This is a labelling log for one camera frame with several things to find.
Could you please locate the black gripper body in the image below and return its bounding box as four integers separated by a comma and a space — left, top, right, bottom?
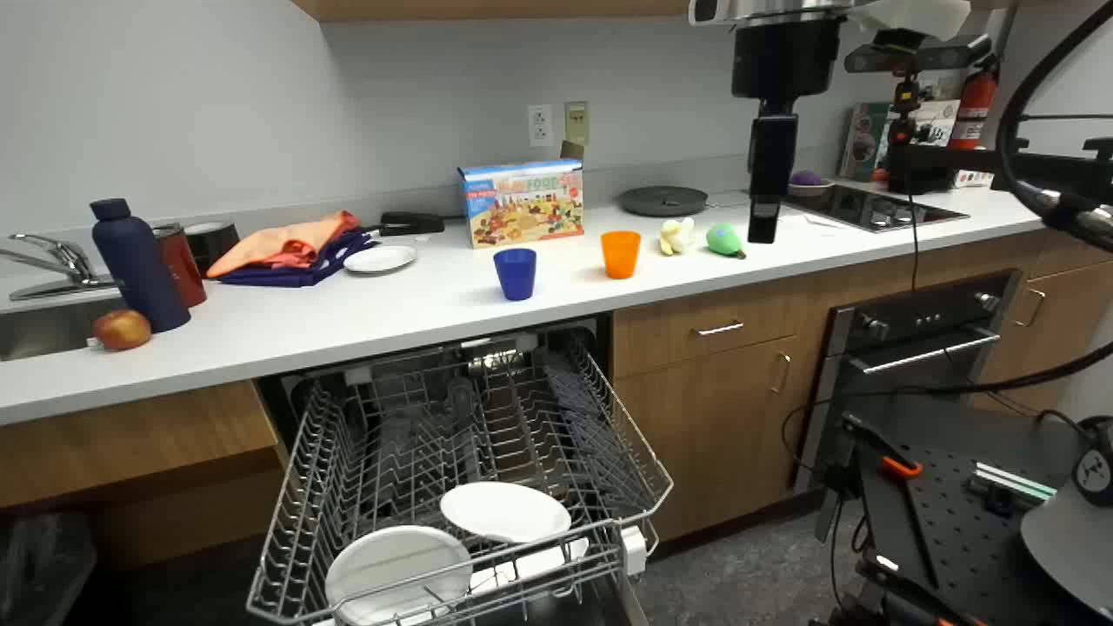
729, 19, 848, 120

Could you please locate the red metal tumbler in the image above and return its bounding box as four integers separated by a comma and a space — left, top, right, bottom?
151, 220, 207, 309

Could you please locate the wooden cabinet beside oven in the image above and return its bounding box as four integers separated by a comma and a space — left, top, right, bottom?
965, 222, 1113, 421

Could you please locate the wire dishwasher rack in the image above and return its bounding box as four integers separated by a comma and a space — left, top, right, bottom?
242, 329, 678, 626

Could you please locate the black bowl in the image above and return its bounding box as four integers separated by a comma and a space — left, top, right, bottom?
612, 182, 708, 222

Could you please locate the red fire extinguisher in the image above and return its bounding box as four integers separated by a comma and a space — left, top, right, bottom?
950, 44, 1001, 155

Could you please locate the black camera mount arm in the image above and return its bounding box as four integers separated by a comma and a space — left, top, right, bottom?
885, 135, 1113, 202

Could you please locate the black built-in oven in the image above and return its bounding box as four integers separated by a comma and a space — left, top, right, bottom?
791, 268, 1022, 499

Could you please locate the orange cloth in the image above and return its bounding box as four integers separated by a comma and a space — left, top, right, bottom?
206, 210, 360, 283

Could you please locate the black stereo camera on stand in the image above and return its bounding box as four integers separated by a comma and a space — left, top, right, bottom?
841, 32, 984, 149

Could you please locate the navy blue water bottle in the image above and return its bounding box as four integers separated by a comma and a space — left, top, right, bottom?
88, 195, 195, 335

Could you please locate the framed picture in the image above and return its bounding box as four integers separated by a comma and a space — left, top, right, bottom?
834, 98, 897, 186

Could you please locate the pale yellow toy vegetable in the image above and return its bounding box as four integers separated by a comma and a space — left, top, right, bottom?
653, 216, 699, 261

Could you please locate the beige wall switch plate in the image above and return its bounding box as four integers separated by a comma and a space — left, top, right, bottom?
561, 98, 594, 165

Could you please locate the black clamp with orange handle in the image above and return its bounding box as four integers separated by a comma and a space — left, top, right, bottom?
834, 412, 929, 499

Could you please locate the black round device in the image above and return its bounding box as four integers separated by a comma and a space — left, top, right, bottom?
1059, 413, 1113, 511

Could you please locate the small white plate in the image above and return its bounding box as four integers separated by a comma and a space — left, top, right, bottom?
339, 244, 418, 279

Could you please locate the colourful cardboard game box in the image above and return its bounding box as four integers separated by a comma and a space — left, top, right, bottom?
454, 158, 586, 252

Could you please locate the white oval plate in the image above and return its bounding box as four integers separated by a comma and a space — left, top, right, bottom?
434, 479, 573, 551

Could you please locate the chrome sink faucet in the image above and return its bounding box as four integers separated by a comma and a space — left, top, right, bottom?
0, 226, 117, 306

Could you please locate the black cooktop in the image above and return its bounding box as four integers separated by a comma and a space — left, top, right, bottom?
759, 182, 971, 233

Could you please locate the dark blue cloth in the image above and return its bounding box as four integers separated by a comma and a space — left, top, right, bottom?
217, 226, 380, 290

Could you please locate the black perforated robot table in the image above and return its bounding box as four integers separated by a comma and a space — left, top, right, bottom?
848, 397, 1113, 626

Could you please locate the wooden drawer front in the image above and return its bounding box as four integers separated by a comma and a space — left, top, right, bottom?
608, 279, 838, 383

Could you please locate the grey round disc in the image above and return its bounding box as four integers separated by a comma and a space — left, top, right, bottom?
1016, 483, 1113, 626

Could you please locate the white printed sign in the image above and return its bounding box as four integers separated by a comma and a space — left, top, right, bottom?
906, 94, 963, 149

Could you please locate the large white plate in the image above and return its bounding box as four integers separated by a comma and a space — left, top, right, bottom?
324, 523, 476, 626

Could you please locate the silver cabinet handle beside oven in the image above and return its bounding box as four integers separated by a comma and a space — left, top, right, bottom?
1016, 283, 1051, 335

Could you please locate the white wall outlet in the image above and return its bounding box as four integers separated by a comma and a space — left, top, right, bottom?
523, 100, 557, 155

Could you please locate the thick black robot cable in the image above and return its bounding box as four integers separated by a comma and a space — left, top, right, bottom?
990, 0, 1113, 253

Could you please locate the silver drawer handle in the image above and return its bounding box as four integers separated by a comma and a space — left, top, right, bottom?
693, 318, 752, 342

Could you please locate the silver cabinet door handle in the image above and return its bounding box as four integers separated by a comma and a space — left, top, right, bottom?
766, 347, 798, 402

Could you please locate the purple toy in bowl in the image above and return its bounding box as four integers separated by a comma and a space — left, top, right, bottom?
787, 167, 834, 199

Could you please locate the orange plastic cup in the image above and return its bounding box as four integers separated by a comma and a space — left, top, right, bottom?
598, 226, 644, 283

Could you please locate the blue plastic cup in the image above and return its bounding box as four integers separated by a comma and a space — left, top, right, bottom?
491, 244, 540, 304

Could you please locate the green and white tube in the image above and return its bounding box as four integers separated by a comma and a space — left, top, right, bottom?
971, 461, 1059, 506

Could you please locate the wooden cabinet panel beside dishwasher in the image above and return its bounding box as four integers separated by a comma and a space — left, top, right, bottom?
0, 381, 289, 571

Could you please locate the bin with clear liner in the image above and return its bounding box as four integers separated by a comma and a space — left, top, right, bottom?
0, 507, 100, 626

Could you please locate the orange fruit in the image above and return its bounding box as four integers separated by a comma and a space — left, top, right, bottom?
89, 306, 155, 355

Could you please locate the steel sink basin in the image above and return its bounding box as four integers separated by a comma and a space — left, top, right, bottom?
0, 291, 117, 366

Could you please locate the green toy pear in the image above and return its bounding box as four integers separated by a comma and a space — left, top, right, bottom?
701, 220, 752, 261

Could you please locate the wooden cabinet door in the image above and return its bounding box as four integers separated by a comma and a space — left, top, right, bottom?
612, 337, 820, 545

